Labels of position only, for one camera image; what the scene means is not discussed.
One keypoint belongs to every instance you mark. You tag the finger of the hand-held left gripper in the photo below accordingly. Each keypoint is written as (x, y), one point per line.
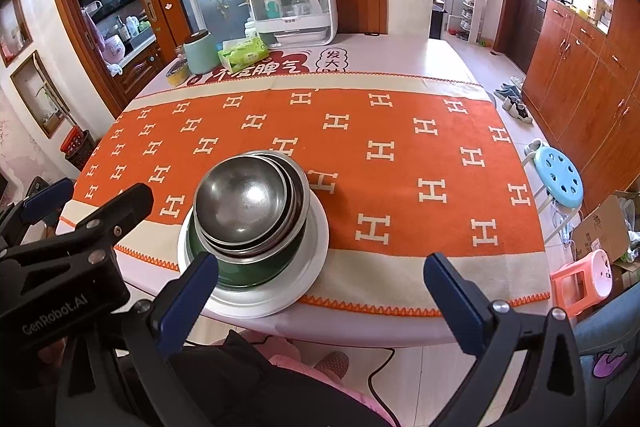
(47, 197)
(120, 212)

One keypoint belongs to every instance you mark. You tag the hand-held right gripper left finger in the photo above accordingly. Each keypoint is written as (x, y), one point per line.
(190, 287)

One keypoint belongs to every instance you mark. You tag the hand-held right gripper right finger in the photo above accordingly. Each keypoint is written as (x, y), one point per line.
(450, 302)

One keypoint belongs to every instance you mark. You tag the green plate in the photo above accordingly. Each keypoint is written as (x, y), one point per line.
(245, 272)

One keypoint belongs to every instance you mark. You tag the small steel bowl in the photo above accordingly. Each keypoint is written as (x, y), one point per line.
(245, 202)

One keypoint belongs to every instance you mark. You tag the large steel bowl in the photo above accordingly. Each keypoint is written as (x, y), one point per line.
(299, 222)

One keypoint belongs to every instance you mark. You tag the red and black basket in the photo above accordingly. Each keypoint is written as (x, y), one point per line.
(77, 149)

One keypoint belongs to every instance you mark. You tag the black and pink clothing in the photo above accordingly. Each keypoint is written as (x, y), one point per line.
(260, 387)

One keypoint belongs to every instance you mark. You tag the orange patterned blanket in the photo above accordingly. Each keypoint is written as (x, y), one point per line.
(400, 187)

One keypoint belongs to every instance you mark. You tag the pink plastic stool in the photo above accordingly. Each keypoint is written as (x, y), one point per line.
(585, 279)

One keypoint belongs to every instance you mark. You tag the yellow round tin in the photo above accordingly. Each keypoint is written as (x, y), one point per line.
(177, 74)

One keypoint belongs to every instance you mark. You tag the cardboard box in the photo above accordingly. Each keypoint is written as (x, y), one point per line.
(597, 232)

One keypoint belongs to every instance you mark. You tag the blue denim garment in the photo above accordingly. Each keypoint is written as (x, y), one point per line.
(607, 347)

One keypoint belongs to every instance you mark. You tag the blue round stool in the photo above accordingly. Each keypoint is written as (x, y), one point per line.
(557, 174)

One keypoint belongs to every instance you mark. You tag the mint green canister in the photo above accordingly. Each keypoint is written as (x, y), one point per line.
(200, 54)

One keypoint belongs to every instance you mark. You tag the green tissue pack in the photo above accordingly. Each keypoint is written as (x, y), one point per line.
(242, 53)

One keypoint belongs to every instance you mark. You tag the white and black sneaker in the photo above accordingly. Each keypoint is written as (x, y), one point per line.
(517, 111)

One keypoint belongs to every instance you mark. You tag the dark blue shoe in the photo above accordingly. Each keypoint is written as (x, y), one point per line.
(507, 91)

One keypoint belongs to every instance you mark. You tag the clear plastic bottle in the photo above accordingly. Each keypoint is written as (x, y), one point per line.
(299, 2)

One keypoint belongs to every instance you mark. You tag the white storage box clear front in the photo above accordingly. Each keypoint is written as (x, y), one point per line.
(325, 7)

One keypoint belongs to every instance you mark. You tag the white shelf rack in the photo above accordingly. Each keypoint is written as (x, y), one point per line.
(475, 7)

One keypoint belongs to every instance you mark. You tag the wooden wall niche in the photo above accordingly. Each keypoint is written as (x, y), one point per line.
(12, 27)
(40, 92)

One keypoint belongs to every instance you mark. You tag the wooden wall cabinets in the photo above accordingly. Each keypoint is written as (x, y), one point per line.
(575, 82)

